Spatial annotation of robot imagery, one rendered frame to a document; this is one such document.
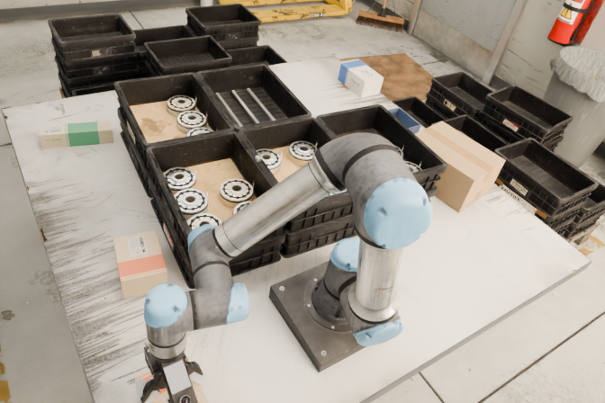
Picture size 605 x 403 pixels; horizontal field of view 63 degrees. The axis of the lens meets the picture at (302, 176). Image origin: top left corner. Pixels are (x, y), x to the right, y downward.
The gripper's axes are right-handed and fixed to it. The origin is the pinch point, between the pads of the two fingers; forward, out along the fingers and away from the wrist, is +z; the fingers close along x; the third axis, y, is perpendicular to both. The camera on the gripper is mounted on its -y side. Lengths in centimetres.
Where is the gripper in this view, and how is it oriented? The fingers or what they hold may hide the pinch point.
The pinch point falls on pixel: (174, 399)
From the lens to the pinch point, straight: 124.4
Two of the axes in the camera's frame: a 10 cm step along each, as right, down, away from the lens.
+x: -8.4, 2.5, -4.9
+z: -1.4, 7.6, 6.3
